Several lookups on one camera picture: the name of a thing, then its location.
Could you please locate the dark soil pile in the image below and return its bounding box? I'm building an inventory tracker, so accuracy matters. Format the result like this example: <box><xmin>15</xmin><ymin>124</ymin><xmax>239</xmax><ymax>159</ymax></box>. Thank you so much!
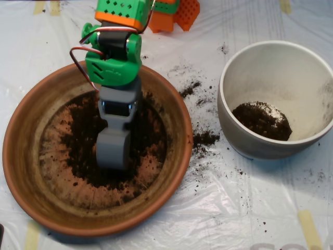
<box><xmin>61</xmin><ymin>91</ymin><xmax>159</xmax><ymax>191</ymax></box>

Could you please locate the dark soil heap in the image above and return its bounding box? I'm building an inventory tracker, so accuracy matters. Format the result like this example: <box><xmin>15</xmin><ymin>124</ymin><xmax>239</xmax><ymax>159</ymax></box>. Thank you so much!
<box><xmin>231</xmin><ymin>101</ymin><xmax>292</xmax><ymax>141</ymax></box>

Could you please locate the terracotta clay saucer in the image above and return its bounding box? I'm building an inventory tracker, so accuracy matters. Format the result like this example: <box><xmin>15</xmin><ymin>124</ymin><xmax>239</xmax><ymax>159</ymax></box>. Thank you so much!
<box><xmin>2</xmin><ymin>57</ymin><xmax>194</xmax><ymax>238</ymax></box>

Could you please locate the large spilled soil clump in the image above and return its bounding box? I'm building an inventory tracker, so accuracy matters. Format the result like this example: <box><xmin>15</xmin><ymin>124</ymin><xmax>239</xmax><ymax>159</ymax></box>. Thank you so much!
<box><xmin>193</xmin><ymin>131</ymin><xmax>221</xmax><ymax>146</ymax></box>

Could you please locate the white ceramic pot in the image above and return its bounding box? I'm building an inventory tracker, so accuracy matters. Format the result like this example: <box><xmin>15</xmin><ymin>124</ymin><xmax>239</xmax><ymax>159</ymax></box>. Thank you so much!
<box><xmin>217</xmin><ymin>40</ymin><xmax>333</xmax><ymax>160</ymax></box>

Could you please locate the beige masking tape strip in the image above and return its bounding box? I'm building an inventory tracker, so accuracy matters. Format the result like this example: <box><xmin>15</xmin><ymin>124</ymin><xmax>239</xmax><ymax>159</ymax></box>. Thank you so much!
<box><xmin>297</xmin><ymin>209</ymin><xmax>323</xmax><ymax>250</ymax></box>
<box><xmin>23</xmin><ymin>221</ymin><xmax>41</xmax><ymax>250</ymax></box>
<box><xmin>49</xmin><ymin>1</ymin><xmax>62</xmax><ymax>16</ymax></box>
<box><xmin>33</xmin><ymin>1</ymin><xmax>45</xmax><ymax>15</ymax></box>
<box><xmin>279</xmin><ymin>0</ymin><xmax>292</xmax><ymax>14</ymax></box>

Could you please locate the clear plastic cover sheet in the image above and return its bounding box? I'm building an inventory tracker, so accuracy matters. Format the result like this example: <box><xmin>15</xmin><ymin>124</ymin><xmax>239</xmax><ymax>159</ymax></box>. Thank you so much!
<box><xmin>0</xmin><ymin>0</ymin><xmax>333</xmax><ymax>250</ymax></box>

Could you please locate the red and white servo cable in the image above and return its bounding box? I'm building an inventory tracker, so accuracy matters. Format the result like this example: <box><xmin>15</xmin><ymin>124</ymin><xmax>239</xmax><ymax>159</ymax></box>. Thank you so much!
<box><xmin>69</xmin><ymin>26</ymin><xmax>106</xmax><ymax>92</ymax></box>

